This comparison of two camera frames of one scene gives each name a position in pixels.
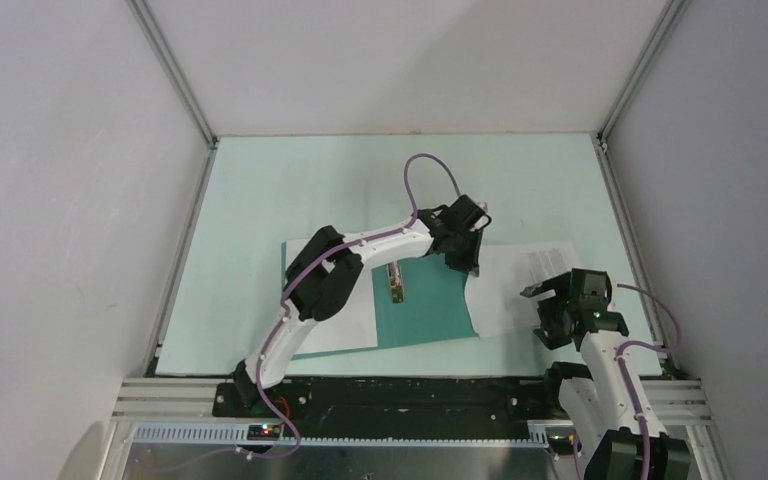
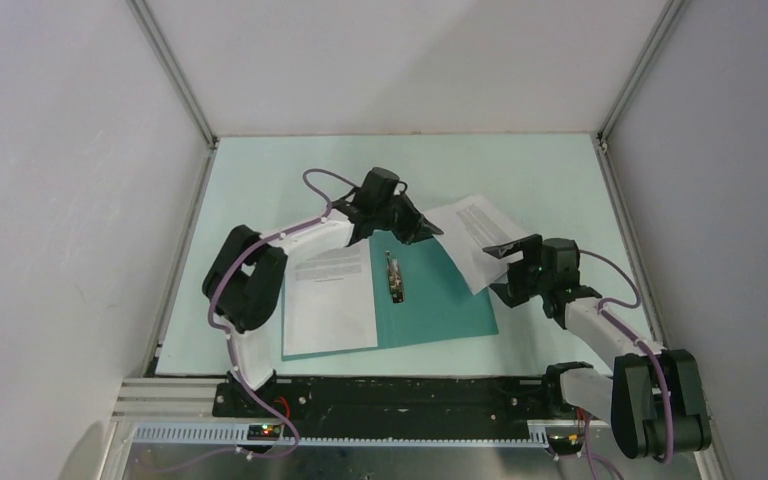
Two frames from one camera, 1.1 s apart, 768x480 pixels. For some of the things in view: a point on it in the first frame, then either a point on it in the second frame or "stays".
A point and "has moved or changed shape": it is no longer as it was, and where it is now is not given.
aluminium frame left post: (176, 69) stays
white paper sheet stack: (494, 298) has moved or changed shape
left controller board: (264, 432) stays
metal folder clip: (395, 282) stays
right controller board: (563, 444) stays
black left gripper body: (465, 239) to (386, 215)
